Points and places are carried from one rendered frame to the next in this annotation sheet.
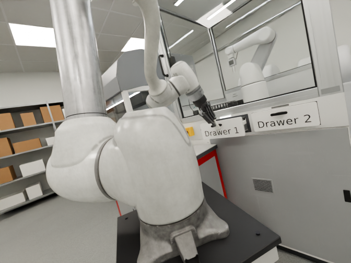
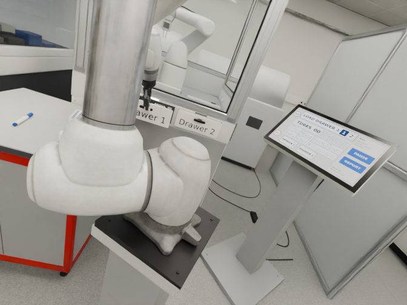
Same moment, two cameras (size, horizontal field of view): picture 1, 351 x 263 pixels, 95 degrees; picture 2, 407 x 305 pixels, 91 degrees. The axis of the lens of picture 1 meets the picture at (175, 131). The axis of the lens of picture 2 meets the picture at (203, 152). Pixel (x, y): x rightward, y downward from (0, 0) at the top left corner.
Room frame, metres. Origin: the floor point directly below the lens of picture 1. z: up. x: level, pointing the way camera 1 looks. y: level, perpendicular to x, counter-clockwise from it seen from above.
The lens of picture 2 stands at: (0.06, 0.42, 1.25)
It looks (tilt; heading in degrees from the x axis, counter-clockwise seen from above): 24 degrees down; 304
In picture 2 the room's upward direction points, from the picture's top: 21 degrees clockwise
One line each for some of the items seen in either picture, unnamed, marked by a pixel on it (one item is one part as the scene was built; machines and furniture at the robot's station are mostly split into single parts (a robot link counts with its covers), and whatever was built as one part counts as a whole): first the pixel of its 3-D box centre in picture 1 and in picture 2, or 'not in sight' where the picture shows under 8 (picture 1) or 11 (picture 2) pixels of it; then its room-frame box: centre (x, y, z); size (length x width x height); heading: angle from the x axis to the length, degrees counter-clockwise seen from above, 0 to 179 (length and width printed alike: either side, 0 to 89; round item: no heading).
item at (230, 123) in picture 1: (220, 129); (146, 111); (1.00, -0.28, 0.87); 0.29 x 0.02 x 0.11; 43
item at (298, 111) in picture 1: (281, 118); (197, 124); (0.83, -0.56, 0.87); 0.29 x 0.02 x 0.11; 43
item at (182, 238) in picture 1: (176, 216); (171, 216); (0.34, 0.05, 0.80); 0.22 x 0.18 x 0.06; 12
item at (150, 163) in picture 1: (154, 156); (177, 177); (0.36, 0.06, 0.94); 0.18 x 0.16 x 0.22; 68
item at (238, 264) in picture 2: not in sight; (272, 218); (0.19, -0.79, 0.51); 0.50 x 0.45 x 1.02; 79
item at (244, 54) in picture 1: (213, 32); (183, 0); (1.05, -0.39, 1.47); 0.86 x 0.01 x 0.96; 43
